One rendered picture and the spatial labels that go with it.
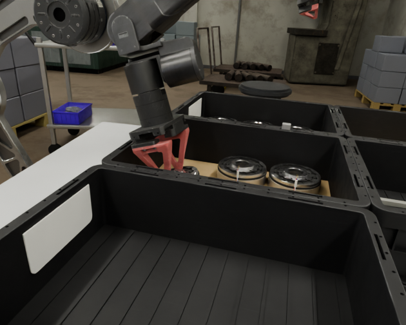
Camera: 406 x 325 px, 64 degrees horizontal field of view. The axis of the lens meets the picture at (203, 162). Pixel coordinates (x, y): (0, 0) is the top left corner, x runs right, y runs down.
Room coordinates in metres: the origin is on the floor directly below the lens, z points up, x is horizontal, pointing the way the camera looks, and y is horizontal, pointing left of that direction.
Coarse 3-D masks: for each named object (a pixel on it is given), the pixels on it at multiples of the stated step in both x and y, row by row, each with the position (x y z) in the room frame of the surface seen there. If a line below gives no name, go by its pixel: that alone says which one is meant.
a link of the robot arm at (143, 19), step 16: (128, 0) 0.55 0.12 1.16; (144, 0) 0.54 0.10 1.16; (160, 0) 0.54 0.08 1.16; (176, 0) 0.54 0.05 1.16; (192, 0) 0.56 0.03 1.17; (112, 16) 0.55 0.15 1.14; (128, 16) 0.54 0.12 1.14; (144, 16) 0.54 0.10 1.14; (160, 16) 0.54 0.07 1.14; (176, 16) 0.56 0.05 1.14; (112, 32) 0.54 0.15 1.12; (144, 32) 0.54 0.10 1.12; (160, 32) 0.58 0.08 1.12
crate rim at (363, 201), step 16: (256, 128) 0.69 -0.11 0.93; (272, 128) 0.68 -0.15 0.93; (128, 144) 0.55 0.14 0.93; (112, 160) 0.48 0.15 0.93; (352, 160) 0.52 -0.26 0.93; (192, 176) 0.43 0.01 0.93; (352, 176) 0.46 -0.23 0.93; (288, 192) 0.40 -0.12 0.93; (304, 192) 0.40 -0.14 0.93; (368, 208) 0.37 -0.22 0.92
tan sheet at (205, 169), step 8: (176, 160) 0.71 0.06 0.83; (184, 160) 0.72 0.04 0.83; (192, 160) 0.72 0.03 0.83; (160, 168) 0.66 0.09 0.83; (200, 168) 0.67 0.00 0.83; (208, 168) 0.68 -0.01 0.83; (216, 168) 0.68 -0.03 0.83; (208, 176) 0.64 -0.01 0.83; (216, 176) 0.64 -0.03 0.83; (264, 184) 0.61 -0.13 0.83; (320, 184) 0.62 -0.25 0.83; (328, 184) 0.62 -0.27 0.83; (320, 192) 0.59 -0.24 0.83; (328, 192) 0.59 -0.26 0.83
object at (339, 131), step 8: (232, 96) 1.00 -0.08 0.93; (240, 96) 1.00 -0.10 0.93; (248, 96) 0.99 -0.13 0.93; (184, 104) 0.85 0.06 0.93; (312, 104) 0.95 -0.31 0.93; (320, 104) 0.94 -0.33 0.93; (328, 104) 0.94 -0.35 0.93; (176, 112) 0.78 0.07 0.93; (216, 120) 0.72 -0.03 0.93; (224, 120) 0.73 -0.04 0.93; (336, 120) 0.78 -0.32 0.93; (296, 128) 0.69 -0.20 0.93; (336, 128) 0.71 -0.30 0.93
